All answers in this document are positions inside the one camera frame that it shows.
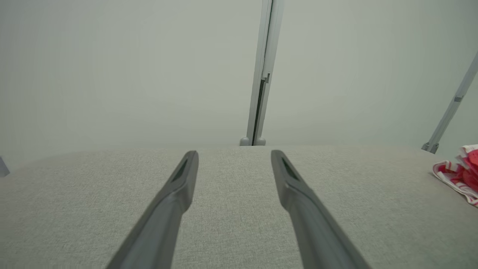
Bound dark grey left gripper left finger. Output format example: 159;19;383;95
106;151;199;269

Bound grey wall partition post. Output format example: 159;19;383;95
239;0;285;146

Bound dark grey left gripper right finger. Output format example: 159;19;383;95
271;150;372;269

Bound red basketball jersey white sleeves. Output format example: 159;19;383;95
432;144;478;208

